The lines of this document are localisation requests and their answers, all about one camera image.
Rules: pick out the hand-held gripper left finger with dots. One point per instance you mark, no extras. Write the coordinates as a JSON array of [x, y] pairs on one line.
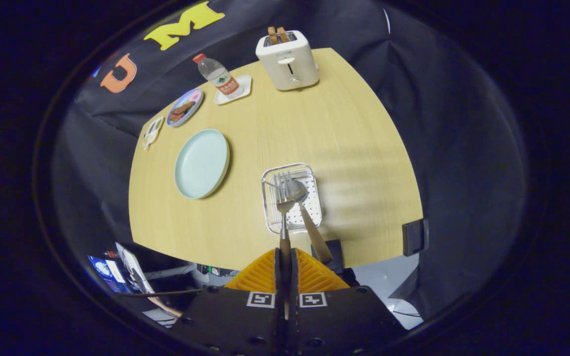
[[279, 277]]

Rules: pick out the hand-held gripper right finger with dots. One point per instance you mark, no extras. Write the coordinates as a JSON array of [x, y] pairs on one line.
[[295, 277]]

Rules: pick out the perforated metal tray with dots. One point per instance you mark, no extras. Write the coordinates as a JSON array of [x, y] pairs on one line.
[[309, 217]]

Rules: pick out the light green plate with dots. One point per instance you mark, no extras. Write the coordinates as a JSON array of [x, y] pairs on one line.
[[201, 165]]

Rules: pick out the white paper sheet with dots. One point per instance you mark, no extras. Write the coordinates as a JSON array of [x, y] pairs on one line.
[[134, 267]]

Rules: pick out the blue box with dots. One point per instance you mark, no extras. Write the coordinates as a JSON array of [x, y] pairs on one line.
[[107, 274]]

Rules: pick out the white divided sauce dish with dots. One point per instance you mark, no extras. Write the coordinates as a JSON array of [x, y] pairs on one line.
[[152, 132]]

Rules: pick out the brown food pieces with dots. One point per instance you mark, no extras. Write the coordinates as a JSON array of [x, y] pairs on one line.
[[181, 110]]

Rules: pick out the white square coaster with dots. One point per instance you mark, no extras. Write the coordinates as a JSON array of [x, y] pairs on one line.
[[244, 84]]

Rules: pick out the blue plate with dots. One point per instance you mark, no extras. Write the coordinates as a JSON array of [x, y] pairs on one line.
[[195, 95]]

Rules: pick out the red capped water bottle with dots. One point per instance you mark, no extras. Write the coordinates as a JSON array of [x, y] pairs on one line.
[[218, 76]]

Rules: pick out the white toaster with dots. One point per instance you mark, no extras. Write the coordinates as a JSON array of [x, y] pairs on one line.
[[290, 64]]

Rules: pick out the black backdrop cloth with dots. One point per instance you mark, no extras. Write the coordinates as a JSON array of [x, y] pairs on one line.
[[438, 99]]

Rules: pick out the brown toast slice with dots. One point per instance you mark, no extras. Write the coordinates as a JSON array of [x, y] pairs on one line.
[[272, 35], [284, 34]]

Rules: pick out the black table bracket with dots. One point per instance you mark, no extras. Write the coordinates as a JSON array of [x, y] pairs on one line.
[[415, 237], [335, 249]]

